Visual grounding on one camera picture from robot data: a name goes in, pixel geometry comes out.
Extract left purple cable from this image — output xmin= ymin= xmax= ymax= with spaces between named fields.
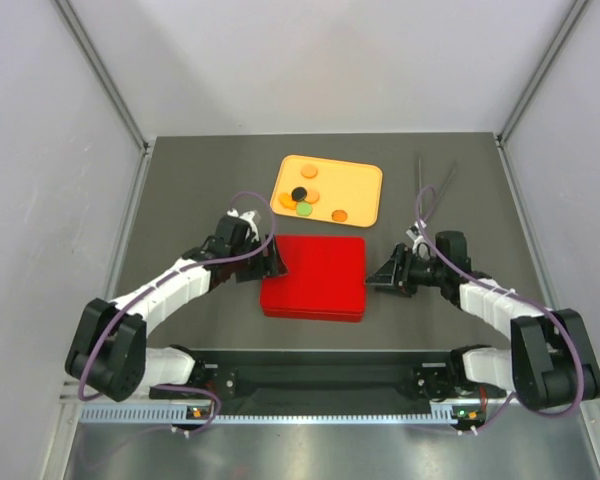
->
xmin=77 ymin=192 xmax=276 ymax=436

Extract purple cable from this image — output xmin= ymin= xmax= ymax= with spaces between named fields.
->
xmin=410 ymin=184 xmax=586 ymax=436
xmin=77 ymin=192 xmax=276 ymax=436

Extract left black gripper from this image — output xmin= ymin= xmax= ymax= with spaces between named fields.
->
xmin=230 ymin=233 xmax=287 ymax=282

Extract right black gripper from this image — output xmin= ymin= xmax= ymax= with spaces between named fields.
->
xmin=366 ymin=243 xmax=447 ymax=297

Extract brown round cookie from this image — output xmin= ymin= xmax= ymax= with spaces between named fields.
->
xmin=331 ymin=210 xmax=348 ymax=223

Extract red compartment box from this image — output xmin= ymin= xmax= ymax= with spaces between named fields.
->
xmin=260 ymin=301 xmax=366 ymax=323

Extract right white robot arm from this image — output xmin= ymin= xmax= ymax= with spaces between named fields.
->
xmin=365 ymin=231 xmax=600 ymax=411

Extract red box lid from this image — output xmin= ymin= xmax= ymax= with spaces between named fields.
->
xmin=260 ymin=235 xmax=366 ymax=306

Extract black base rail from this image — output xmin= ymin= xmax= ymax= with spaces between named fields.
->
xmin=147 ymin=347 xmax=511 ymax=416

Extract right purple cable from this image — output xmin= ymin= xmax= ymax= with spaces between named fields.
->
xmin=410 ymin=184 xmax=586 ymax=436

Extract orange plastic tray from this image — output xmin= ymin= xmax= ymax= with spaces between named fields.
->
xmin=270 ymin=155 xmax=383 ymax=228

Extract orange star cookie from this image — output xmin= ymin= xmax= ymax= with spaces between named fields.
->
xmin=278 ymin=192 xmax=297 ymax=210

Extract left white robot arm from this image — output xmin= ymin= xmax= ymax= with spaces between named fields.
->
xmin=64 ymin=209 xmax=287 ymax=402

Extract grey metal tongs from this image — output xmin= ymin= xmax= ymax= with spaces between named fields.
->
xmin=414 ymin=156 xmax=458 ymax=222

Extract black sandwich cookie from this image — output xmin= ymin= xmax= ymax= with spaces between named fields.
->
xmin=291 ymin=187 xmax=308 ymax=202

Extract green round cookie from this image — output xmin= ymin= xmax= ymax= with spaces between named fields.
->
xmin=296 ymin=201 xmax=313 ymax=217

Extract orange round cookie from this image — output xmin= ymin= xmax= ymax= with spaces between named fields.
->
xmin=301 ymin=164 xmax=318 ymax=179
xmin=305 ymin=190 xmax=320 ymax=204

